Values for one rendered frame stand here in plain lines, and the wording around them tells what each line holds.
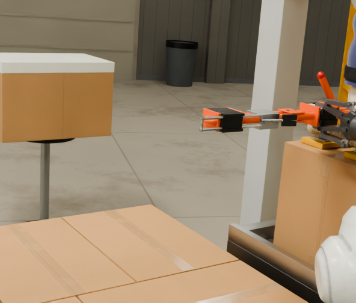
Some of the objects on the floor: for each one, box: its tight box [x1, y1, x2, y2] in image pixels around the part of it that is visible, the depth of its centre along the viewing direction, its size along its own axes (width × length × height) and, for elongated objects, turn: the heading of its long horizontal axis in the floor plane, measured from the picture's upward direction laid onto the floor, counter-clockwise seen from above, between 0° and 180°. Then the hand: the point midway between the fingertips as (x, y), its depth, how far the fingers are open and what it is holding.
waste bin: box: [165, 40, 198, 87], centre depth 965 cm, size 50×50×67 cm
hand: (314, 114), depth 185 cm, fingers open, 4 cm apart
